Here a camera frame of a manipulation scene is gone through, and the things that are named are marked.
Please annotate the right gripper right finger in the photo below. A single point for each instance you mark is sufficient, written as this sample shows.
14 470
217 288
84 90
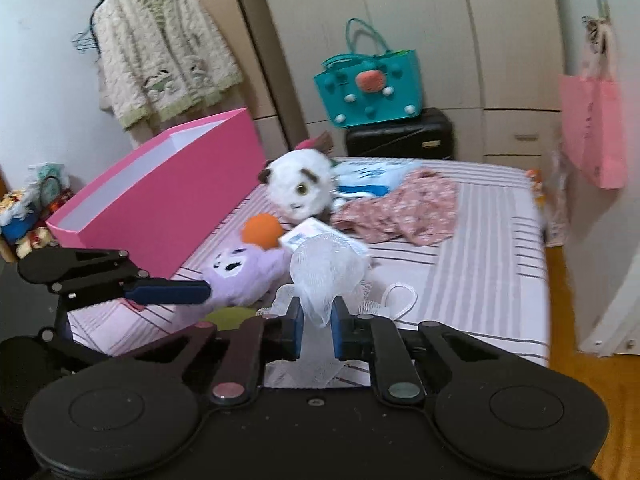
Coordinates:
351 335

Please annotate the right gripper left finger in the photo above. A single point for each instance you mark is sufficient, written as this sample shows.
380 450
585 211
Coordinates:
283 334

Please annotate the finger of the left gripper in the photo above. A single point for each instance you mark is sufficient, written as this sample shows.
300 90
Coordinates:
143 291
63 269

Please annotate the green soft ball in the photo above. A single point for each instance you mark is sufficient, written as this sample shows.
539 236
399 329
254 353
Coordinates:
230 318

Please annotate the purple plush toy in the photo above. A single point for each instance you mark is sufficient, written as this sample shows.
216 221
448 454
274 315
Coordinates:
240 276

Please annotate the white mesh bath sponge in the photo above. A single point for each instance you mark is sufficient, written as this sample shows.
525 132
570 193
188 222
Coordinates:
323 267

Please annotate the clutter pile on floor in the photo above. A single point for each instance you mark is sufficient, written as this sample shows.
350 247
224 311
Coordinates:
24 211

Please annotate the orange ball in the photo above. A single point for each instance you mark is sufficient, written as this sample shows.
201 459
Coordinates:
263 230

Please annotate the pink storage box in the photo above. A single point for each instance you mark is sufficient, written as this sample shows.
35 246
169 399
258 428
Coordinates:
161 201

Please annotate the striped pink bed mattress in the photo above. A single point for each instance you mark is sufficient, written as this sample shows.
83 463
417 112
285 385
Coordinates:
489 279

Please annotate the pink floral cloth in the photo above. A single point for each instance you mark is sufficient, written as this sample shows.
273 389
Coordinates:
423 210

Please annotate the white panda plush toy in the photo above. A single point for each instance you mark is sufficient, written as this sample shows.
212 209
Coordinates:
300 184

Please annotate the blue white tissue pack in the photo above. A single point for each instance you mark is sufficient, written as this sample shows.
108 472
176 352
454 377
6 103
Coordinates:
356 179

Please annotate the black suitcase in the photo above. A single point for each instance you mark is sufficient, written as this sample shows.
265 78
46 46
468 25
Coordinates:
429 136

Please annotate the cream knitted cardigan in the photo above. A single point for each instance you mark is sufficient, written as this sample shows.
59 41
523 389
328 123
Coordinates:
161 58

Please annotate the plastic bags beside bed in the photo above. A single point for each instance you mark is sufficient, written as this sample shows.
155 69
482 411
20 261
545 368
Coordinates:
550 192

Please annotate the teal tote bag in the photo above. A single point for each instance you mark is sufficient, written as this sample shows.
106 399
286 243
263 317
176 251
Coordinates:
361 89

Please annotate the pink paper bag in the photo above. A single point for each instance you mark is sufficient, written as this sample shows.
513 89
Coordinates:
593 137

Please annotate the beige wardrobe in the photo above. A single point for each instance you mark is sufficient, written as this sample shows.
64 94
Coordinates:
492 66

